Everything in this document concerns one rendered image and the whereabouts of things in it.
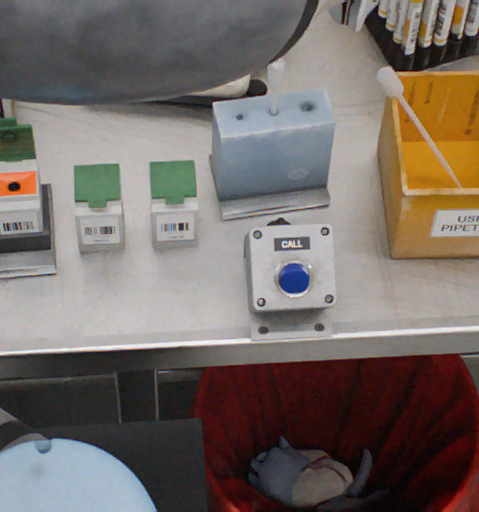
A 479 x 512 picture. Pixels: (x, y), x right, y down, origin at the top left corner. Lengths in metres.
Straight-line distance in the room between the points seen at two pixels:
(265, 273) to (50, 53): 0.67
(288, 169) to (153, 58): 0.73
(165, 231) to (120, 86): 0.70
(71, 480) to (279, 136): 0.48
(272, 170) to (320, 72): 0.17
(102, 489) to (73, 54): 0.35
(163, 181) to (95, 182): 0.06
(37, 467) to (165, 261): 0.46
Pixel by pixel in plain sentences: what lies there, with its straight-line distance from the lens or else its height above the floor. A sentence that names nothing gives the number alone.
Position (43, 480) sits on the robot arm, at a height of 1.17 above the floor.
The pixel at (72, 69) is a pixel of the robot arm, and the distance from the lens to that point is 0.46.
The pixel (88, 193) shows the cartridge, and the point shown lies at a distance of 1.15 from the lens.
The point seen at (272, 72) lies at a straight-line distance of 1.11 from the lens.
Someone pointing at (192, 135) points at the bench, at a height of 0.88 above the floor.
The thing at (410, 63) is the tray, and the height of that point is 0.89.
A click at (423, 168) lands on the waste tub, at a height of 0.88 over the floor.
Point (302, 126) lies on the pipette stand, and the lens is 1.15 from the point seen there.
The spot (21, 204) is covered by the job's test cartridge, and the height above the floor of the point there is 0.94.
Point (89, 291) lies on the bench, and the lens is 1.17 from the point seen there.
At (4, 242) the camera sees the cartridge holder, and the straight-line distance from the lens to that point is 1.17.
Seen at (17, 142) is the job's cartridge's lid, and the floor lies 0.97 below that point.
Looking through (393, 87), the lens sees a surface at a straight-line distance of 1.17.
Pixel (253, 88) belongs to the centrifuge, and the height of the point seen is 0.88.
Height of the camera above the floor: 1.86
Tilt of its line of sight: 56 degrees down
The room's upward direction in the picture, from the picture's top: 3 degrees clockwise
